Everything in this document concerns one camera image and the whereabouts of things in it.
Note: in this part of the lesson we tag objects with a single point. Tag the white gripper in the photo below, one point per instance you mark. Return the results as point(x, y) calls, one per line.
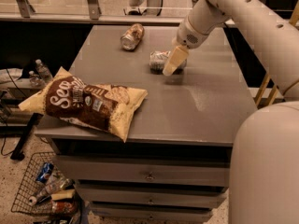
point(189, 34)

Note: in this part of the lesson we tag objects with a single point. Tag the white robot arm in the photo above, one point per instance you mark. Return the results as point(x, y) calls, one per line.
point(264, 169)

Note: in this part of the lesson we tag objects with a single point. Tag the brown soda can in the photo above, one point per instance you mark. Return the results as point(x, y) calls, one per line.
point(132, 37)

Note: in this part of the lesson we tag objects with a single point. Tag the brown yellow chip bag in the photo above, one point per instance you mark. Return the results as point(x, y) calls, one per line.
point(103, 107)

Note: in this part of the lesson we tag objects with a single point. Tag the blue pepsi can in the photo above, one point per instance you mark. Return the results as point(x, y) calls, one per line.
point(45, 172)

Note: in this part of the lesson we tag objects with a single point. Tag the red can in basket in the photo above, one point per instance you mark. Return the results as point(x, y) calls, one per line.
point(64, 207)

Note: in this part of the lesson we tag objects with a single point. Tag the grey drawer cabinet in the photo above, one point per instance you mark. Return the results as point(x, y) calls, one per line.
point(175, 163)

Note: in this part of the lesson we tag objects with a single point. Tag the small clear water bottle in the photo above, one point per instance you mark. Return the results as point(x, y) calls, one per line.
point(35, 79)

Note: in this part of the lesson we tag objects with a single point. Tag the metal railing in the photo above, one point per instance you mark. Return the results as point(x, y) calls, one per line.
point(91, 11)

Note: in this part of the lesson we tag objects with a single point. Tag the plastic bottle in basket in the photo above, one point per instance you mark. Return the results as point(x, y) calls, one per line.
point(51, 188)

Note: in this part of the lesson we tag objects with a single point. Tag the yellow sponge in basket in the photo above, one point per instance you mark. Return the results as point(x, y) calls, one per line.
point(63, 194)

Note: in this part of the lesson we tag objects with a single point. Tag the black stand leg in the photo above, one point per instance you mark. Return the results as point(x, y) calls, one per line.
point(17, 154)

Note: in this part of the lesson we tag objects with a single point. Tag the wire basket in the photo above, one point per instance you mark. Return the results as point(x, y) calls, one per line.
point(30, 186)

